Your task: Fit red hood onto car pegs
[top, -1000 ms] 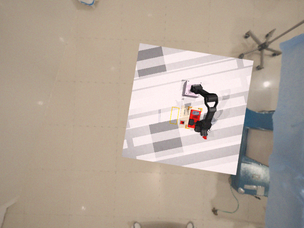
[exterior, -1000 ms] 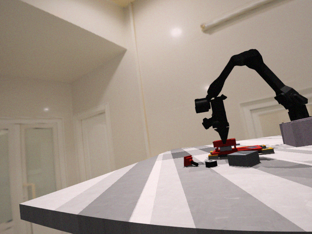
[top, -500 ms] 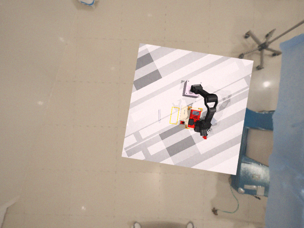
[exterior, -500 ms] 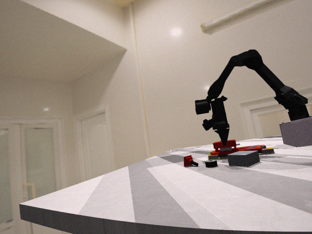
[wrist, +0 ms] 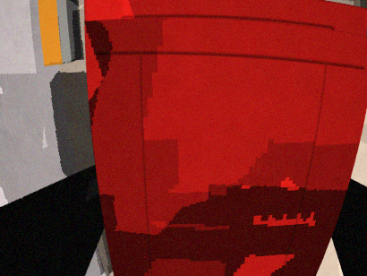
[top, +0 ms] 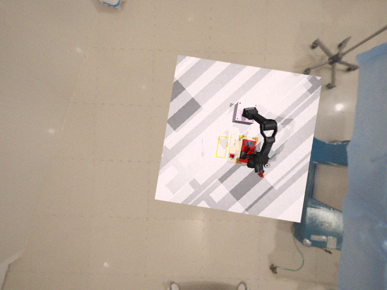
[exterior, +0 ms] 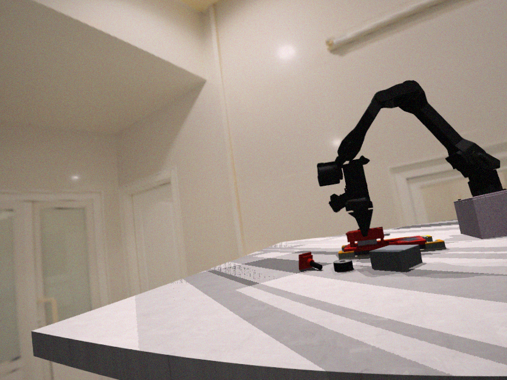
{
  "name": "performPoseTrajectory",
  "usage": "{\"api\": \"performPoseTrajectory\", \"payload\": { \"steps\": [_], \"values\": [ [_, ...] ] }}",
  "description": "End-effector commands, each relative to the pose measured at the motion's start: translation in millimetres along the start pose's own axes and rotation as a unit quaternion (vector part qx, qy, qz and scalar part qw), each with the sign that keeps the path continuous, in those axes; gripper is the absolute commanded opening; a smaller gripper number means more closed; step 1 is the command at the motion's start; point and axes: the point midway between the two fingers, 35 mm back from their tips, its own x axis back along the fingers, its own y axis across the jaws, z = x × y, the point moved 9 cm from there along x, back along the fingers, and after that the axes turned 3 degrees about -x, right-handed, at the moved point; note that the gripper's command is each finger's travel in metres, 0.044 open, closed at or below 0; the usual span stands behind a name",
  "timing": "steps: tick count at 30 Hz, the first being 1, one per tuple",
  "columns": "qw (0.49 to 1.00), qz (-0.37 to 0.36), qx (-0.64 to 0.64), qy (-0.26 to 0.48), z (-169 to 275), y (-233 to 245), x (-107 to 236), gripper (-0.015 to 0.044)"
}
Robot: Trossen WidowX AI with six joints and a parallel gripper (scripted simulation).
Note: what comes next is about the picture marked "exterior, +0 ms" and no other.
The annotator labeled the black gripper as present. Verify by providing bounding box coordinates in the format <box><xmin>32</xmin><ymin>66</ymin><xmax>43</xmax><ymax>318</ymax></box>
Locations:
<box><xmin>345</xmin><ymin>178</ymin><xmax>373</xmax><ymax>237</ymax></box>

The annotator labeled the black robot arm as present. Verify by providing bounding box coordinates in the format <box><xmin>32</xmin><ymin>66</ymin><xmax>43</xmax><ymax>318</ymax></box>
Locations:
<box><xmin>317</xmin><ymin>80</ymin><xmax>506</xmax><ymax>197</ymax></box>

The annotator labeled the black toy tyre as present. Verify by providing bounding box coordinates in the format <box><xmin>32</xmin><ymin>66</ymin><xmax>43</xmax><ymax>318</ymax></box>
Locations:
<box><xmin>333</xmin><ymin>259</ymin><xmax>353</xmax><ymax>272</ymax></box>

